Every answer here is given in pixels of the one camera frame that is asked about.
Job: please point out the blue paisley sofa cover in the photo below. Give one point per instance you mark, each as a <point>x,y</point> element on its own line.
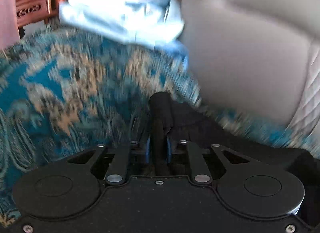
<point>64,90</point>

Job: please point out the red wooden side table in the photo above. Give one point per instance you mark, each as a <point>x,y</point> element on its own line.
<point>32,11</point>

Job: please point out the black pants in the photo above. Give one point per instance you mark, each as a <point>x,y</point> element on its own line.
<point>182,122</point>

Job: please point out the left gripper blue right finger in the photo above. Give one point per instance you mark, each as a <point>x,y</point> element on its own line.
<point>189,155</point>

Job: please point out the light blue folded clothes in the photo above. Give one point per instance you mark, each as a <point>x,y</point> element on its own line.
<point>155,24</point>

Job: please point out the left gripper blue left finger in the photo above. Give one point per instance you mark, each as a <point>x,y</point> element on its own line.
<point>128,159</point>

